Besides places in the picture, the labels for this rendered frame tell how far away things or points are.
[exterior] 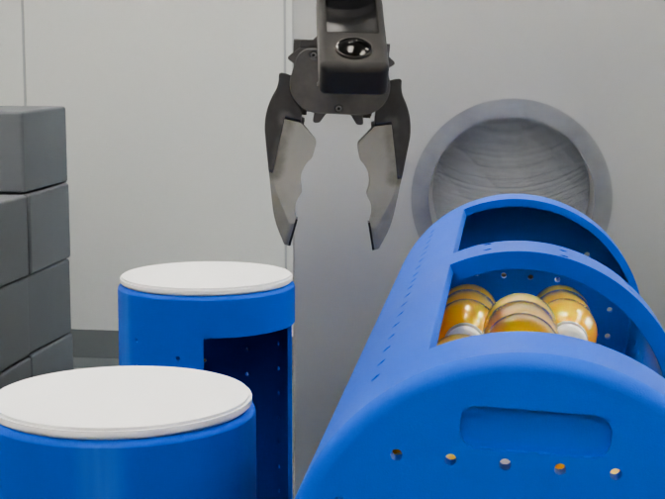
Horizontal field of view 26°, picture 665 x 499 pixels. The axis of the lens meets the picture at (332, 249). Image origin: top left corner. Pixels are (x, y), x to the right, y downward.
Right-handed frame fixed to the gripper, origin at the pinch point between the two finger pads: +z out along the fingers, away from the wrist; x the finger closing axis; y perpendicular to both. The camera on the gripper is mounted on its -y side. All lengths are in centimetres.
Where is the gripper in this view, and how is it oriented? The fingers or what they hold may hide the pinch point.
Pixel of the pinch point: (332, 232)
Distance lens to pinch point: 105.3
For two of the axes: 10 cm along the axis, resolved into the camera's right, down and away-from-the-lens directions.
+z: -0.5, 9.9, 1.4
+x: -10.0, -0.5, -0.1
